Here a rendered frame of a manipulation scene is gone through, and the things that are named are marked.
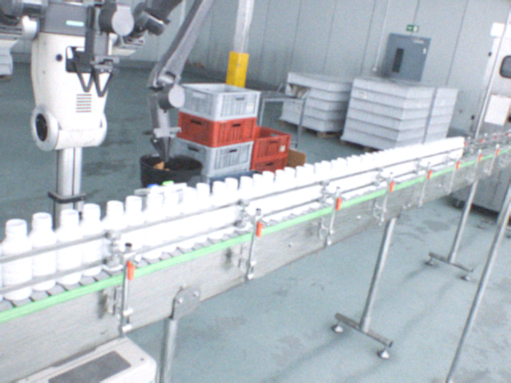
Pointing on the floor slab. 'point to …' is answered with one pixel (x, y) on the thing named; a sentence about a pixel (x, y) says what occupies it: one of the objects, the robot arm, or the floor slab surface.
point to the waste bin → (155, 175)
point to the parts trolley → (275, 106)
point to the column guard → (237, 69)
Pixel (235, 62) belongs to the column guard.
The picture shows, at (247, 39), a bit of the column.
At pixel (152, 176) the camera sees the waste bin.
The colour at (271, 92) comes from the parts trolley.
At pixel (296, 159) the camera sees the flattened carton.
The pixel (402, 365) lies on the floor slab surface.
